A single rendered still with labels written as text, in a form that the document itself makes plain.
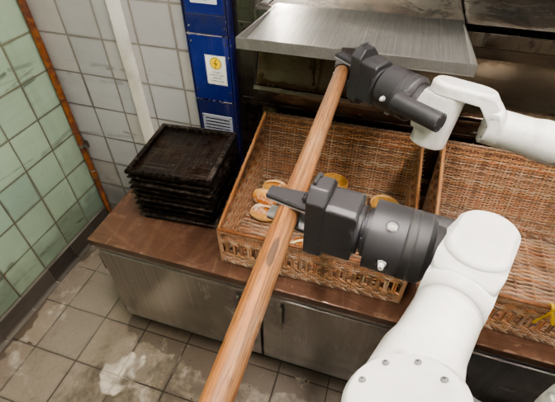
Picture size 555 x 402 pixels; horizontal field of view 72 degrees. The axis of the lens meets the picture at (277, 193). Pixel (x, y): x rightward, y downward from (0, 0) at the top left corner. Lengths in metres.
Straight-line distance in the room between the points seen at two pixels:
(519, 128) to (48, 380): 1.77
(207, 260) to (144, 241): 0.23
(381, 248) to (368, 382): 0.21
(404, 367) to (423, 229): 0.21
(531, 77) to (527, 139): 0.58
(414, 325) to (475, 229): 0.14
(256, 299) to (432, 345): 0.17
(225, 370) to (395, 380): 0.16
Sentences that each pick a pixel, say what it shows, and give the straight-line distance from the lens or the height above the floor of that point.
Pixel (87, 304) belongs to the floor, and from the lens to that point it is 2.02.
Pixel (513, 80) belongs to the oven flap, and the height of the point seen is 1.05.
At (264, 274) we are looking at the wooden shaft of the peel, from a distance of 0.43.
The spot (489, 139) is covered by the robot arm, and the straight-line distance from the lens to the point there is 0.76.
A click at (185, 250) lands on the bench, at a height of 0.58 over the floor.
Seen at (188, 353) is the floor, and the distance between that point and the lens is 1.76.
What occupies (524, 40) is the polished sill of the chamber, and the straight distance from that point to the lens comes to 1.26.
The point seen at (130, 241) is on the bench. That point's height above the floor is 0.58.
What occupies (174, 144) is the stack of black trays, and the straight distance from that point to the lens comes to 1.39.
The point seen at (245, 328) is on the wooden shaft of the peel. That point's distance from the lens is 0.40.
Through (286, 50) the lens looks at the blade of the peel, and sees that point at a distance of 0.98.
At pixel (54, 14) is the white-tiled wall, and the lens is 1.74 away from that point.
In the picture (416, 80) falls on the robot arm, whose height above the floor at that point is 1.24.
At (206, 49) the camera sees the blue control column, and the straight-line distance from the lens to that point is 1.38.
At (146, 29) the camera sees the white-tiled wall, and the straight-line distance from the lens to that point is 1.51.
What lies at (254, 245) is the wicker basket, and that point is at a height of 0.70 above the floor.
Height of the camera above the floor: 1.56
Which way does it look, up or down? 43 degrees down
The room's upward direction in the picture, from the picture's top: straight up
